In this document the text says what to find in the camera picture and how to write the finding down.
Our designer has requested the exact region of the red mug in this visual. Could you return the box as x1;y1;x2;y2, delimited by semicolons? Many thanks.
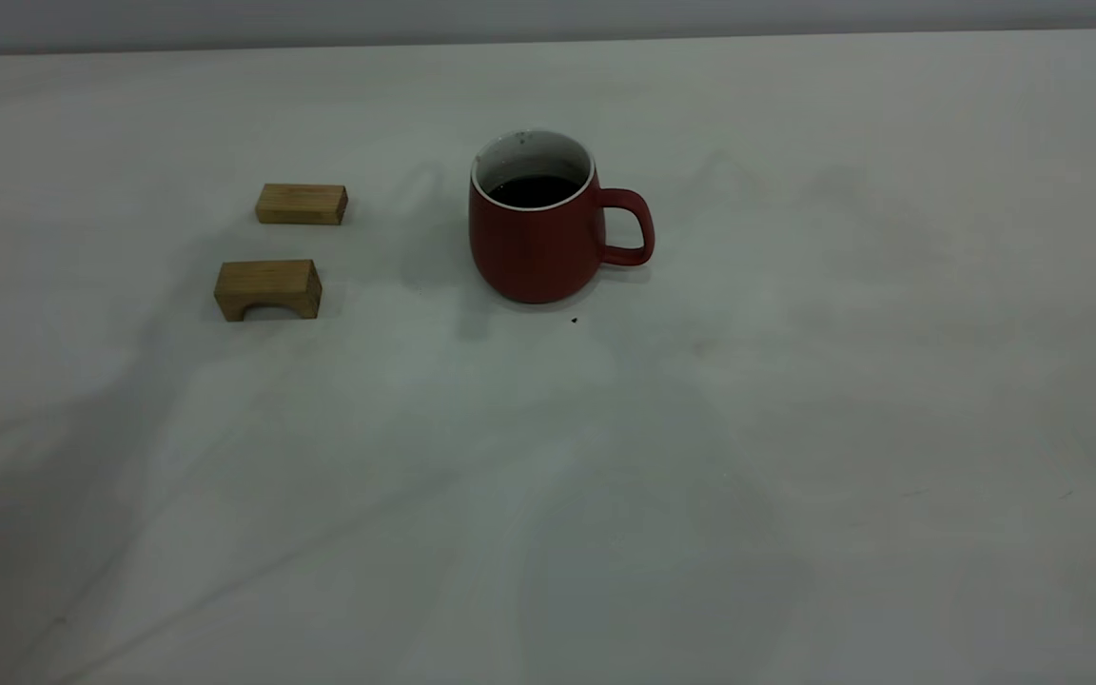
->
468;128;656;305

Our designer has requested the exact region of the arched wooden block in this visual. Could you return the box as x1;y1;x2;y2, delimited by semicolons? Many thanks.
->
214;259;323;323

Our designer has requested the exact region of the plain rectangular wooden block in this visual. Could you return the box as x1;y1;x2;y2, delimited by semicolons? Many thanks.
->
256;184;349;226

